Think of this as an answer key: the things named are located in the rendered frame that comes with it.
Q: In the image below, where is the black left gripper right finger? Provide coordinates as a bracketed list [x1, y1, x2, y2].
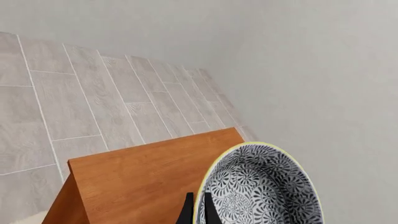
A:
[204, 192, 221, 224]

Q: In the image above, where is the wooden cabinet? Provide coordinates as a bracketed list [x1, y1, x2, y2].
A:
[41, 127, 246, 224]

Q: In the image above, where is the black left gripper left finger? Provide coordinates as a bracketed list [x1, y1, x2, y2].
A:
[177, 192, 195, 224]

